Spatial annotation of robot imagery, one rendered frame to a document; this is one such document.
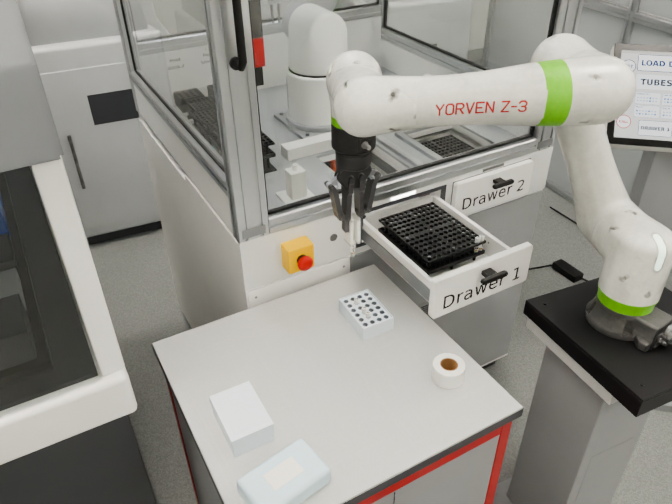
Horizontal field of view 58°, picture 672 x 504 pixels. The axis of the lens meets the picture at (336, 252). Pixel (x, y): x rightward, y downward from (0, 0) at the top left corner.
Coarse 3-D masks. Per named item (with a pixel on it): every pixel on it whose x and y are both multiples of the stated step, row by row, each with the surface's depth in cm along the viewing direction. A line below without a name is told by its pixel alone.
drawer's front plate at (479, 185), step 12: (504, 168) 176; (516, 168) 178; (528, 168) 180; (468, 180) 171; (480, 180) 172; (492, 180) 175; (516, 180) 181; (528, 180) 183; (456, 192) 170; (468, 192) 173; (480, 192) 175; (504, 192) 181; (516, 192) 183; (456, 204) 173; (468, 204) 175; (480, 204) 178; (492, 204) 181
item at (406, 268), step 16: (400, 208) 167; (448, 208) 166; (368, 224) 159; (464, 224) 162; (368, 240) 160; (384, 240) 153; (496, 240) 152; (384, 256) 155; (400, 256) 148; (480, 256) 157; (400, 272) 150; (416, 272) 143; (416, 288) 145
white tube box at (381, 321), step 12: (348, 300) 150; (360, 300) 149; (372, 300) 149; (348, 312) 146; (360, 312) 146; (372, 312) 146; (384, 312) 146; (360, 324) 142; (372, 324) 142; (384, 324) 143; (360, 336) 143; (372, 336) 144
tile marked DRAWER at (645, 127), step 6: (642, 120) 180; (648, 120) 180; (642, 126) 180; (648, 126) 180; (654, 126) 180; (660, 126) 179; (666, 126) 179; (642, 132) 180; (648, 132) 180; (654, 132) 179; (660, 132) 179; (666, 132) 179
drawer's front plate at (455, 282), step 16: (496, 256) 141; (512, 256) 143; (528, 256) 146; (448, 272) 136; (464, 272) 137; (480, 272) 140; (512, 272) 146; (432, 288) 136; (448, 288) 137; (464, 288) 140; (496, 288) 146; (432, 304) 138; (448, 304) 140; (464, 304) 143
